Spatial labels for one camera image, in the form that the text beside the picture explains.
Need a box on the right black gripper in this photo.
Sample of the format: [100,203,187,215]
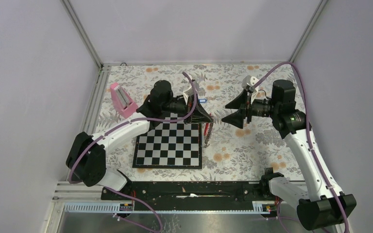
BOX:
[221,88,279,130]

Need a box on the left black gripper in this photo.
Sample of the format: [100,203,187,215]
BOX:
[162,94,213,125]

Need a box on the keyring with red fob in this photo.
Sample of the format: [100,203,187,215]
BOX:
[203,122,214,148]

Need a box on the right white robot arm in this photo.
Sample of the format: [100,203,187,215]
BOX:
[222,76,356,231]

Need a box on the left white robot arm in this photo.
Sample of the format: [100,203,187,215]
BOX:
[66,80,212,200]

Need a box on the black white chessboard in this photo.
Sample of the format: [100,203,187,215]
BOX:
[132,121,203,169]

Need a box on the floral table mat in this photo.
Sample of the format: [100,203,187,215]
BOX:
[96,64,304,181]

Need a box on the pink metronome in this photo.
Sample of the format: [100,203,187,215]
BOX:
[110,83,138,119]

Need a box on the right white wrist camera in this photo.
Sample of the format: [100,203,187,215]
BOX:
[242,75,259,102]

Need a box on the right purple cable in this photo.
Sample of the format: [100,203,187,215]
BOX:
[252,62,350,233]

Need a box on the purple cable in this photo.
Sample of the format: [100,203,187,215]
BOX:
[252,62,350,233]
[67,71,198,233]

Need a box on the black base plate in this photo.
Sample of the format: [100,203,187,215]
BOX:
[101,181,281,212]

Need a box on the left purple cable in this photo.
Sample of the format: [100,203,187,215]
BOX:
[67,71,198,233]

